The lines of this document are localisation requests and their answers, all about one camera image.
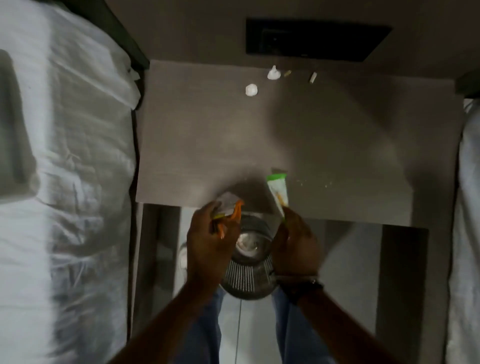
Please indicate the small white paper scrap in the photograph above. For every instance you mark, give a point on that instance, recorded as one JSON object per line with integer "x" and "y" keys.
{"x": 313, "y": 77}

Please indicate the metal mesh waste bin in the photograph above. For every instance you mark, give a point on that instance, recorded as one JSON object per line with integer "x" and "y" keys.
{"x": 249, "y": 270}

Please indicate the black wristwatch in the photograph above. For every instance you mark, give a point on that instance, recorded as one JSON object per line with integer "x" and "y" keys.
{"x": 300, "y": 287}

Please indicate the person's blue jeans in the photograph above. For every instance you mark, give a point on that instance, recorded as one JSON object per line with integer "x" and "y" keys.
{"x": 300, "y": 337}

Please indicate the person's right fingers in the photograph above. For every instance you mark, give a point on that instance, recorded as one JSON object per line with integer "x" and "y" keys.
{"x": 288, "y": 225}

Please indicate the bed with white sheet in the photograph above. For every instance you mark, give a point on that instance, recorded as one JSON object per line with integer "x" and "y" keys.
{"x": 82, "y": 187}
{"x": 467, "y": 225}

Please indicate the person's right hand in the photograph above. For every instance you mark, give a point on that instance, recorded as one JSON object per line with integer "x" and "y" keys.
{"x": 296, "y": 251}

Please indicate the person's left forearm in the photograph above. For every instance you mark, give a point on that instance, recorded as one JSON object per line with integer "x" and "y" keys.
{"x": 176, "y": 322}

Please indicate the scattered white crumbs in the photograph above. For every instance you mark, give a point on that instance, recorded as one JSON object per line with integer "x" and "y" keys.
{"x": 315, "y": 183}

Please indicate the grey wooden nightstand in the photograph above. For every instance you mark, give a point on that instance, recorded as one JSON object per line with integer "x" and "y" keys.
{"x": 337, "y": 150}

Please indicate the dark bed headboard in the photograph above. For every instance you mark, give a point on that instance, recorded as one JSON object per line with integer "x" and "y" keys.
{"x": 120, "y": 33}

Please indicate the person's left fingers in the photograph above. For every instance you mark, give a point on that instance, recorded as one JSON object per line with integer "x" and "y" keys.
{"x": 225, "y": 225}

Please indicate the black wall socket panel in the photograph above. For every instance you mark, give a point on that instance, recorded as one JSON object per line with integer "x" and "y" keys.
{"x": 318, "y": 39}

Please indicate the person's left hand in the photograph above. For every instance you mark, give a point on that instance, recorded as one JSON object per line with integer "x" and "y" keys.
{"x": 206, "y": 247}

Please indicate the orange and white wrapper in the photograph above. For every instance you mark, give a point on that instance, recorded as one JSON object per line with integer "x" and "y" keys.
{"x": 229, "y": 204}

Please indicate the green and white sachet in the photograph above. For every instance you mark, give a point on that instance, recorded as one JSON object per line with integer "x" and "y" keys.
{"x": 278, "y": 189}

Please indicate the crumpled white tissue ball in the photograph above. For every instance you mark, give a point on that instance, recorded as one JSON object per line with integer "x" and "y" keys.
{"x": 273, "y": 74}
{"x": 251, "y": 90}

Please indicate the person's right forearm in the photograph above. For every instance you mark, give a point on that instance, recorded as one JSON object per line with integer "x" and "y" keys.
{"x": 337, "y": 330}

